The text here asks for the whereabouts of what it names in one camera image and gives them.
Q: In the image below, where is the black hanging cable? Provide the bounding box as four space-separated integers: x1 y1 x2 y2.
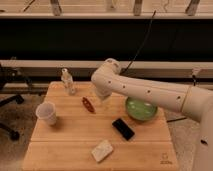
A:
118 9 157 77

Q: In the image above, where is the clear plastic bottle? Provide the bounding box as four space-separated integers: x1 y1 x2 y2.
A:
61 68 75 95

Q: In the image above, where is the white plastic cup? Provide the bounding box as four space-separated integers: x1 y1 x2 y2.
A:
35 102 57 126

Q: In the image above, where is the red chili pepper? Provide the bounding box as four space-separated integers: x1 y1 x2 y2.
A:
82 97 95 113

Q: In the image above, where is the black floor cable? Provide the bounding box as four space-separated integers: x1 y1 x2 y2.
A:
166 115 188 124

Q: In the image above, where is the green bowl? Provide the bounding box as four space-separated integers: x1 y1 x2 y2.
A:
125 97 158 121

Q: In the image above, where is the black office chair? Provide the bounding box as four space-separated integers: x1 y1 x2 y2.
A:
0 64 24 141

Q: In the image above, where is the white sponge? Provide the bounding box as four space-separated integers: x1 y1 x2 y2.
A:
91 140 113 162

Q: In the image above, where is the black smartphone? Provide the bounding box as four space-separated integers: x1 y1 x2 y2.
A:
112 118 135 140

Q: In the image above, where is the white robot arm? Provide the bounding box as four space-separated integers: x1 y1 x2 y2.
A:
91 58 213 171

